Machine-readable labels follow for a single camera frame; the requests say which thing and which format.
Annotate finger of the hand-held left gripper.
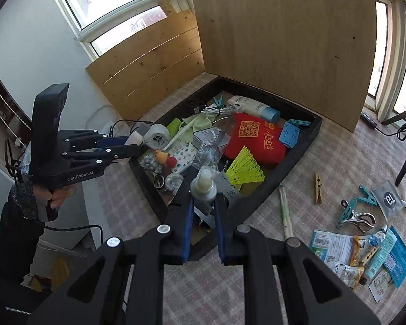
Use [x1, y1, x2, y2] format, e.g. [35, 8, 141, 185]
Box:
[61, 129, 132, 152]
[63, 144, 142, 169]

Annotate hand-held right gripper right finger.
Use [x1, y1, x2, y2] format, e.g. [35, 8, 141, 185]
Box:
[213, 193, 381, 325]

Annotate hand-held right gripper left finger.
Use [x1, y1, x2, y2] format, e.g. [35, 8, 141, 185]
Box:
[27, 193, 194, 325]

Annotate small clear spray bottle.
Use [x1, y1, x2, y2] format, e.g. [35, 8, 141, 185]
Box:
[190, 168, 218, 208]

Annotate black tray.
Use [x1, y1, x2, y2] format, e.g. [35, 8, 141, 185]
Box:
[129, 76, 323, 261]

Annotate person's left forearm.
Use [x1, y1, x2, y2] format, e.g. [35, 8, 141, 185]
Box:
[0, 176, 45, 287]

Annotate checked tablecloth desktop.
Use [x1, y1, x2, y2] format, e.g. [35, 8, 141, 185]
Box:
[96, 73, 406, 325]

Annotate person's left hand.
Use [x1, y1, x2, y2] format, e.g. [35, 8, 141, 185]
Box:
[33, 186, 78, 210]

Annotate grey bead cluster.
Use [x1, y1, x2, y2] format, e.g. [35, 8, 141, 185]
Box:
[140, 153, 163, 174]

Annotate white tape roll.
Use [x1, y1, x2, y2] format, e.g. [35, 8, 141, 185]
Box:
[143, 124, 172, 150]

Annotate yellow and red toy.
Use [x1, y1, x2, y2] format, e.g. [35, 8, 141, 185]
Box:
[154, 150, 177, 167]

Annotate white crumpled paper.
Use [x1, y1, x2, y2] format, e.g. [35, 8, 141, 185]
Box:
[165, 172, 185, 191]

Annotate patterned cloth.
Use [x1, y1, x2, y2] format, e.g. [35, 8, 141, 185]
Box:
[169, 142, 199, 174]

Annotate light green cloth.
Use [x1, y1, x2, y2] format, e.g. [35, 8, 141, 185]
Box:
[166, 113, 220, 150]

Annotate yellow-green plastic fan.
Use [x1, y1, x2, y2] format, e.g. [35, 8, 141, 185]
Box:
[225, 146, 266, 186]

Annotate wrapped bamboo chopsticks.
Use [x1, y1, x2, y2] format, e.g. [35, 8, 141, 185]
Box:
[278, 184, 294, 240]

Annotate pine plank board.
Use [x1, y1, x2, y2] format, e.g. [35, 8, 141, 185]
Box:
[86, 9, 205, 121]

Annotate clear plastic bag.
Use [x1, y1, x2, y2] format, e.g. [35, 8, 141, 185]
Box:
[192, 127, 231, 170]

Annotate red pouch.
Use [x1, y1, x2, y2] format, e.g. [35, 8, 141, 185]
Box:
[222, 112, 288, 166]

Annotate wooden clothespin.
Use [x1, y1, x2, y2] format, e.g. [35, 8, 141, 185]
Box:
[313, 171, 325, 205]

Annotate white and green packet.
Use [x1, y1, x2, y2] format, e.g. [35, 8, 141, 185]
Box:
[309, 230, 355, 262]

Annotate blue plastic card holder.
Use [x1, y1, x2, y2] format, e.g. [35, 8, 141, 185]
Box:
[279, 121, 302, 148]

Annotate white tube with blue cap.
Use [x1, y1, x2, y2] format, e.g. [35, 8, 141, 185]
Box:
[227, 95, 281, 123]

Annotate teal metal clamp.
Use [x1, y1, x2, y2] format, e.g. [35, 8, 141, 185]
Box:
[336, 200, 377, 234]

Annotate white printed snack packet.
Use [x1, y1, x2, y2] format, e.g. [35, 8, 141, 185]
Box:
[331, 262, 365, 289]

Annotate yellow snack packet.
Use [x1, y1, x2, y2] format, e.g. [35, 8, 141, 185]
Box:
[348, 236, 373, 267]

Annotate teal plastic clip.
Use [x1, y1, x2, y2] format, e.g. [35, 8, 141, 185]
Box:
[356, 185, 378, 207]

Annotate teal and white tube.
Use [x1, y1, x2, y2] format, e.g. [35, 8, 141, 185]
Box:
[359, 228, 398, 287]

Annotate white sachet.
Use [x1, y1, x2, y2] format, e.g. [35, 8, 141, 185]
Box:
[370, 268, 394, 304]

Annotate grey packet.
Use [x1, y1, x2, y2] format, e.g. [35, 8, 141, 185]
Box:
[372, 180, 405, 221]

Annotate blue packet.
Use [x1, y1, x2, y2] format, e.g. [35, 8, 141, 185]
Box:
[382, 226, 406, 289]

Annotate black power strip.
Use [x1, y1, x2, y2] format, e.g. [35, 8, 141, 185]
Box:
[360, 111, 378, 130]

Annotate large wooden board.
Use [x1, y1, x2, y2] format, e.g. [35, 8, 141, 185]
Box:
[189, 0, 376, 132]

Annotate narrow white framed window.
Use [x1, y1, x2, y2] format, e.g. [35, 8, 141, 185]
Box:
[365, 0, 406, 122]

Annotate black plug cable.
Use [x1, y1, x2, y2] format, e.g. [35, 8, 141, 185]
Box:
[109, 118, 153, 137]

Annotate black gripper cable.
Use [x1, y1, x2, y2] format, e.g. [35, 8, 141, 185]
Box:
[37, 217, 105, 248]

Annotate white cable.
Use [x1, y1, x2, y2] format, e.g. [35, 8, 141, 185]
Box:
[192, 103, 236, 116]

